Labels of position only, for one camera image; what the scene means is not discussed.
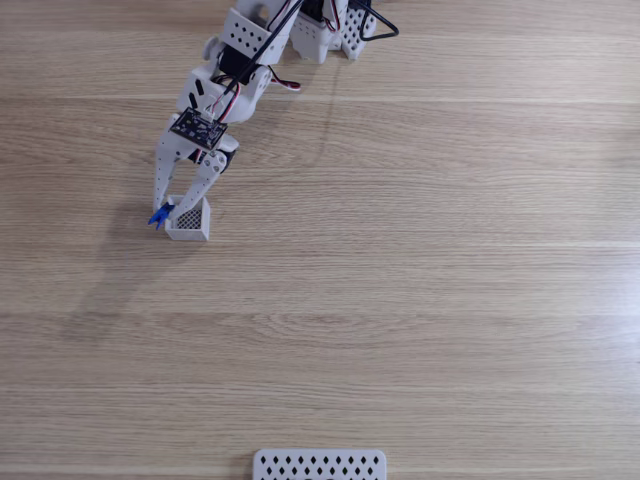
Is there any black looped cable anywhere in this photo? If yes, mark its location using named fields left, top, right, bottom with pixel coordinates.
left=355, top=0, right=401, bottom=43

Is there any black camera circuit board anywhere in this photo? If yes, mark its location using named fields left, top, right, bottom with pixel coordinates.
left=168, top=106, right=229, bottom=151

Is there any blue clothes peg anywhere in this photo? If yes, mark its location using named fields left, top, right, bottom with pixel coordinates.
left=147, top=201, right=175, bottom=232

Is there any red white black servo cable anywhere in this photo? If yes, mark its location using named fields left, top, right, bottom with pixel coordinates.
left=268, top=67, right=303, bottom=93

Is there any white perforated block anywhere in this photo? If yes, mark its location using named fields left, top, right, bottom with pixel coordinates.
left=341, top=3, right=379, bottom=62

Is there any black camera cable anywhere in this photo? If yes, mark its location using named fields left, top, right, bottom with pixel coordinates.
left=215, top=0, right=306, bottom=121

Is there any white perforated plate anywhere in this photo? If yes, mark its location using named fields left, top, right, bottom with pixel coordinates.
left=252, top=448, right=388, bottom=480

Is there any small white lattice crate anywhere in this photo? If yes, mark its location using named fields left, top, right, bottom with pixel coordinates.
left=163, top=195, right=212, bottom=243

